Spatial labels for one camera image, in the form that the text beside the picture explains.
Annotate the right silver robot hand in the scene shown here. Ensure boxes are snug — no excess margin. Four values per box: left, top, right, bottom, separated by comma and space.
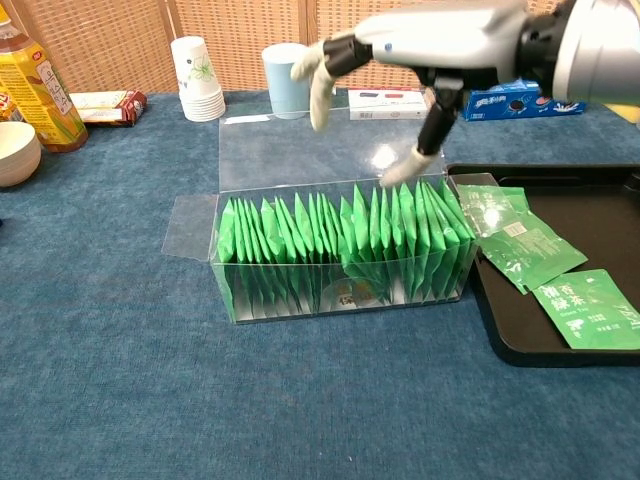
291, 0, 530, 189

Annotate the transparent plastic tea box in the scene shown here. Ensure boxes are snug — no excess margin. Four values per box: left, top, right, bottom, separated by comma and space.
160, 106, 494, 327

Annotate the white red blue card box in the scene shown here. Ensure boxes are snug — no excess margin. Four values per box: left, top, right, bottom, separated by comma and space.
346, 88, 432, 122

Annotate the blue Oreo cookie box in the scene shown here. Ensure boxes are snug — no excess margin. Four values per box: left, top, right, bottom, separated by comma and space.
461, 79, 587, 123

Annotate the black rectangular tray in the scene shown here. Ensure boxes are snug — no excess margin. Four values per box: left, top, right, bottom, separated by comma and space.
444, 161, 640, 369

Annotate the yellow label tea bottle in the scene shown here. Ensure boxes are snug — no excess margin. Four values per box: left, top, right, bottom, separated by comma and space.
0, 3, 89, 154

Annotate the green yellow sponge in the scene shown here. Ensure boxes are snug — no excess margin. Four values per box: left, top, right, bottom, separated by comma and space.
602, 99, 640, 125

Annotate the woven bamboo folding screen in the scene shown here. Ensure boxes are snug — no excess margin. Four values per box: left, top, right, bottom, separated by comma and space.
0, 0, 640, 97

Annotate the white paper cup stack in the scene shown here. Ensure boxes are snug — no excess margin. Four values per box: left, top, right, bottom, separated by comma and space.
169, 35, 228, 123

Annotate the red white snack package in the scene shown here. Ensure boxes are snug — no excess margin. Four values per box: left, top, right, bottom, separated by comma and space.
69, 89, 149, 128

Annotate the yellow snack packet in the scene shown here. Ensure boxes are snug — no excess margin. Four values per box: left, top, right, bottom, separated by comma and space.
0, 74, 16, 123

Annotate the white ceramic bowl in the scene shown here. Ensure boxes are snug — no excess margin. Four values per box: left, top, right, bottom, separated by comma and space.
0, 120, 43, 189

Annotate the blue carpet table cover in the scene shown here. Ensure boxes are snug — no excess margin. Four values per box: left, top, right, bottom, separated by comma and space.
0, 87, 640, 480

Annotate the light blue handled mug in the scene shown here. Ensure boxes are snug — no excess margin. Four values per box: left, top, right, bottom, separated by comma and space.
261, 42, 314, 121

